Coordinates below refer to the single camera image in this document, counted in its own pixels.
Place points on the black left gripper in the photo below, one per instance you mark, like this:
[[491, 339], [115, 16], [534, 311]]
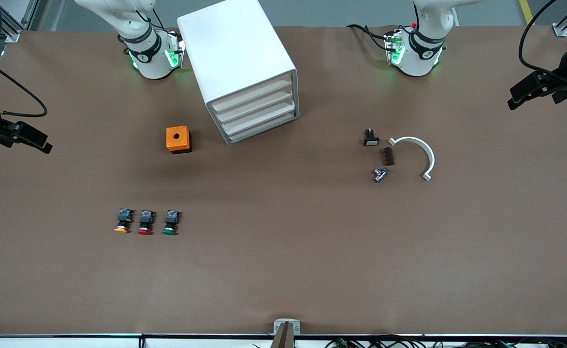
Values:
[[564, 73]]

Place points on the yellow mushroom push button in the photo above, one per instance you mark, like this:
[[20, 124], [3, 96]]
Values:
[[123, 229]]

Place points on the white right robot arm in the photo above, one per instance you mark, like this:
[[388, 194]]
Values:
[[152, 63]]

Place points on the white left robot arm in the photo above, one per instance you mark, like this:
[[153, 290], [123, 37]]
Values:
[[421, 63]]

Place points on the red mushroom push button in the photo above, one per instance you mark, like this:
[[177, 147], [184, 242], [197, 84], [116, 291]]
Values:
[[145, 231]]

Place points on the green mushroom push button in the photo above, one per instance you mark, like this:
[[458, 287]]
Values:
[[169, 231]]

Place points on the white drawer cabinet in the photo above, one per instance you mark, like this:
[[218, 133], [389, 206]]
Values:
[[235, 43]]

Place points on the brown terminal block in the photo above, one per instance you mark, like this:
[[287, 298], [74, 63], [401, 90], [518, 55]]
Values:
[[389, 156]]

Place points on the small silver metal connector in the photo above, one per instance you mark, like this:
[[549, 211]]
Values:
[[380, 175]]

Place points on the white curved plastic bracket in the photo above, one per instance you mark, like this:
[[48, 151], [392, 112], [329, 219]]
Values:
[[427, 151]]

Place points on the orange button enclosure box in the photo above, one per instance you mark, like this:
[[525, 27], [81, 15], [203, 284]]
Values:
[[177, 139]]

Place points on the black white-faced switch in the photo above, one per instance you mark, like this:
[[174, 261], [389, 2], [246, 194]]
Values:
[[371, 140]]

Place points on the white table edge rail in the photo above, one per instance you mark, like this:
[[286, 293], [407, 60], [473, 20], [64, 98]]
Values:
[[70, 342]]

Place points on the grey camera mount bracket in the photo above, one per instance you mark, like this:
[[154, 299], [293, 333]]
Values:
[[286, 332]]

